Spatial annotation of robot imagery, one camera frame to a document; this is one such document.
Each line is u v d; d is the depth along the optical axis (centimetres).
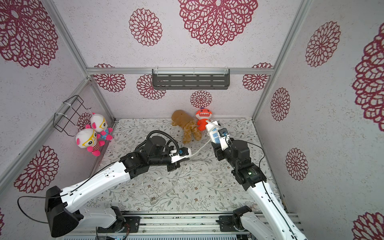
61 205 39
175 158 58
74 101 81
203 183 88
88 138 84
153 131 52
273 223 41
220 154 64
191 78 95
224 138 58
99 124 93
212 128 70
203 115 113
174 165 60
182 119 109
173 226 75
